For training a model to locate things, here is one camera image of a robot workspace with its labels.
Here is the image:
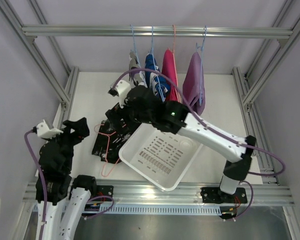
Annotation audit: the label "lilac purple trousers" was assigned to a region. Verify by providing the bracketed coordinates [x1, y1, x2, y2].
[182, 52, 206, 116]

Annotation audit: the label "left aluminium frame post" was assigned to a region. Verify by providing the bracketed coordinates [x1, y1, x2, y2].
[0, 0, 80, 127]

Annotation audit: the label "black white patterned trousers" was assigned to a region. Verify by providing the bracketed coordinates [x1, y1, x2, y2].
[91, 120, 135, 164]

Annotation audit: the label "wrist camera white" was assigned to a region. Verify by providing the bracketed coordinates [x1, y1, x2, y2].
[32, 119, 64, 140]
[108, 80, 131, 108]

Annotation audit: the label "blue white patterned trousers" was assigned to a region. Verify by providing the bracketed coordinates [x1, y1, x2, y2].
[145, 53, 170, 101]

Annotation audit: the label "right aluminium frame post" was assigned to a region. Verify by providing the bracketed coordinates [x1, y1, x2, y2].
[232, 0, 300, 188]

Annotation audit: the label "aluminium frame post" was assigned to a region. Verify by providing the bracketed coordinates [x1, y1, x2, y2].
[0, 0, 80, 127]
[232, 0, 300, 188]

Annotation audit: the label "magenta trousers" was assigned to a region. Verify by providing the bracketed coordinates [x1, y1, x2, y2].
[161, 49, 181, 103]

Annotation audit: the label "white plastic basket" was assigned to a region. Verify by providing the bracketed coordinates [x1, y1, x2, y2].
[118, 123, 202, 192]

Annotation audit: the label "purple cable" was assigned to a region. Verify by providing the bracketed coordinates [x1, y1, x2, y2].
[23, 129, 115, 240]
[109, 68, 286, 221]

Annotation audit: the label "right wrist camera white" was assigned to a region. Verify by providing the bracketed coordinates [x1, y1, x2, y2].
[108, 80, 131, 108]

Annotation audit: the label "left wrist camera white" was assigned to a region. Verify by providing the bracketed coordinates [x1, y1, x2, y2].
[32, 119, 64, 140]

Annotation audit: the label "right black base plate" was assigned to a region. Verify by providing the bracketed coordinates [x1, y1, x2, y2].
[200, 187, 248, 204]

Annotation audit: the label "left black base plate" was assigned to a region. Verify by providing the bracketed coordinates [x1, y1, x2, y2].
[90, 185, 114, 202]

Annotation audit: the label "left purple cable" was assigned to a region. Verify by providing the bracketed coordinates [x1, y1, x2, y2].
[23, 129, 115, 240]

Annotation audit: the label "front aluminium rail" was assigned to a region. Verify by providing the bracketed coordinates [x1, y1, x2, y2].
[22, 182, 296, 207]

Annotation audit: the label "aluminium hanging rail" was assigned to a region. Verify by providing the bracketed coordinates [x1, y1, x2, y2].
[21, 24, 293, 40]

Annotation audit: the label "purple camouflage trousers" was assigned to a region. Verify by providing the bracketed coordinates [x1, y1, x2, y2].
[128, 50, 148, 88]

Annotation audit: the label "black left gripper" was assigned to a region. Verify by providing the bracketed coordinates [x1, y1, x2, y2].
[44, 117, 89, 172]

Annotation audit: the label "slotted cable duct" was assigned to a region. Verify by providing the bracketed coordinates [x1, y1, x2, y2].
[82, 203, 222, 216]

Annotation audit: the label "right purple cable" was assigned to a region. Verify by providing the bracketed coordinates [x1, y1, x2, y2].
[109, 68, 286, 221]

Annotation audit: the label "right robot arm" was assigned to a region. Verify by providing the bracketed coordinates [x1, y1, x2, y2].
[105, 84, 257, 202]

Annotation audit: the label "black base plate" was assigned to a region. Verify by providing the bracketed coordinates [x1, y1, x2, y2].
[200, 187, 248, 204]
[90, 185, 114, 202]

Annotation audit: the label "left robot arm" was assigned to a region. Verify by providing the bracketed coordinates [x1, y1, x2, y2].
[34, 117, 98, 240]

